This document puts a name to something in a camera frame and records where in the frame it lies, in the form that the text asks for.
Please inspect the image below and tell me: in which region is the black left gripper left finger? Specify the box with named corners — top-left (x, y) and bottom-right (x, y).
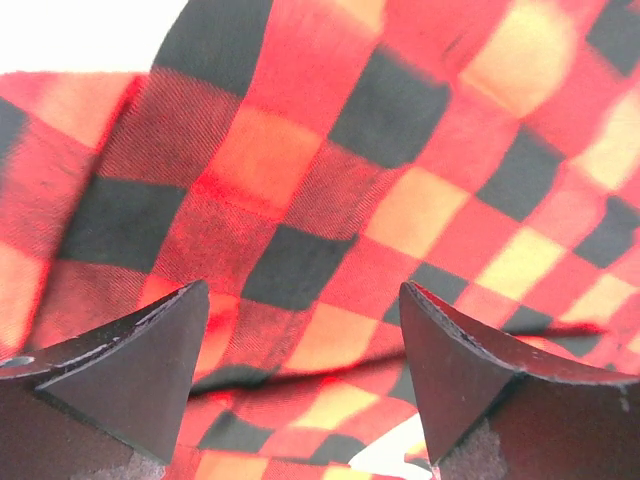
top-left (1, 281), bottom-right (209, 479)

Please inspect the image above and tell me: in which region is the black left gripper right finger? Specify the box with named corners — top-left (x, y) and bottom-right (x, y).
top-left (399, 283), bottom-right (639, 479)

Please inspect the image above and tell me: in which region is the red black plaid shirt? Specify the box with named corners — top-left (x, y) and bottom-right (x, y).
top-left (1, 1), bottom-right (639, 479)

